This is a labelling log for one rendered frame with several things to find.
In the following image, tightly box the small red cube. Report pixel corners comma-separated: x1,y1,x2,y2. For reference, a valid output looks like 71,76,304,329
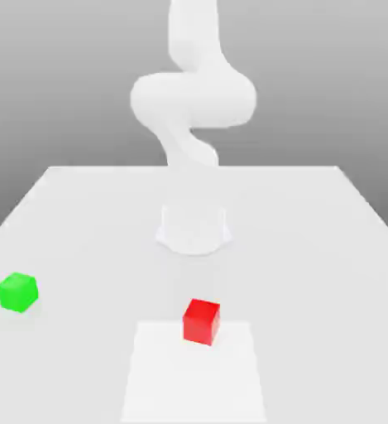
182,297,222,347

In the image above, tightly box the small green cube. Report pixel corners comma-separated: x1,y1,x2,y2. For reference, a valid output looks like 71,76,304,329
0,272,40,314

